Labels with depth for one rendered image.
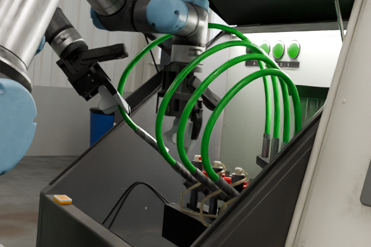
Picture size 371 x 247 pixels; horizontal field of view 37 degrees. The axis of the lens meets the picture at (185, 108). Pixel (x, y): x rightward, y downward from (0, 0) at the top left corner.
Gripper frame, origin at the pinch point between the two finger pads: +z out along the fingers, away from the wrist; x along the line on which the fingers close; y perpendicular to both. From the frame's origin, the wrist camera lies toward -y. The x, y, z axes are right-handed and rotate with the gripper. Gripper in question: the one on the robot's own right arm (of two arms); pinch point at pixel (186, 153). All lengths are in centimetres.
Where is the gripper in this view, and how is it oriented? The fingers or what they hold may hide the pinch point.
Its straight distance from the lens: 127.8
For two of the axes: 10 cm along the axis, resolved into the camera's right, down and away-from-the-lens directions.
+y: -8.5, -0.6, -5.2
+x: 5.1, 0.9, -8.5
